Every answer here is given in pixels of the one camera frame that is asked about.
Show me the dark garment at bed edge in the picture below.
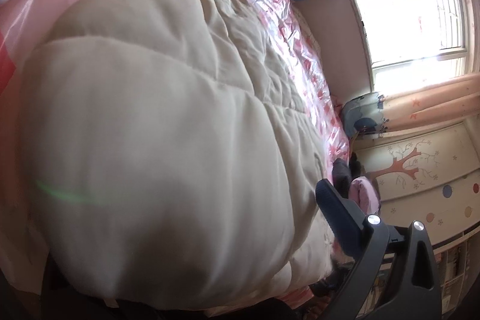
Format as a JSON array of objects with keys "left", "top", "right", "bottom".
[{"left": 332, "top": 153, "right": 362, "bottom": 198}]

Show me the red checkered plastic bed cover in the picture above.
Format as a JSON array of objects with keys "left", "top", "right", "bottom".
[{"left": 1, "top": 0, "right": 348, "bottom": 295}]

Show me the cream quilted jacket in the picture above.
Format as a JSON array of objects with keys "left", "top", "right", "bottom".
[{"left": 19, "top": 0, "right": 333, "bottom": 310}]

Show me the tree decorated wardrobe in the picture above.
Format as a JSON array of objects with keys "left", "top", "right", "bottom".
[{"left": 356, "top": 123, "right": 479, "bottom": 247}]

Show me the window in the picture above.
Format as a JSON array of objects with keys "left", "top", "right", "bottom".
[{"left": 354, "top": 0, "right": 479, "bottom": 96}]

